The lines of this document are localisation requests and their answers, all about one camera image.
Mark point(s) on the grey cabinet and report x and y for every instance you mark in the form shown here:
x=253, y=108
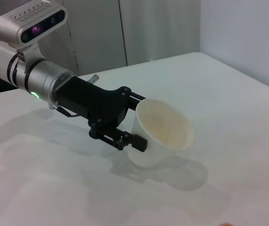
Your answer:
x=160, y=30

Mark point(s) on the brown water stain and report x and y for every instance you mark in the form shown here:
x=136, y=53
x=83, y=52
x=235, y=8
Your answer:
x=226, y=224

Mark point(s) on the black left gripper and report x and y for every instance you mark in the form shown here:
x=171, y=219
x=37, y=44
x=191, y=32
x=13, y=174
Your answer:
x=96, y=106

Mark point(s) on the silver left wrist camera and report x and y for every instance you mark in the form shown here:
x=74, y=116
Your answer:
x=18, y=26

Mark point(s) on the clear plastic cup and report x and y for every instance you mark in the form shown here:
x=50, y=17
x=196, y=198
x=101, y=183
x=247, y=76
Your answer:
x=162, y=124

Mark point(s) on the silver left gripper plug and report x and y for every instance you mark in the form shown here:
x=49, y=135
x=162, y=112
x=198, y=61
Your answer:
x=93, y=78

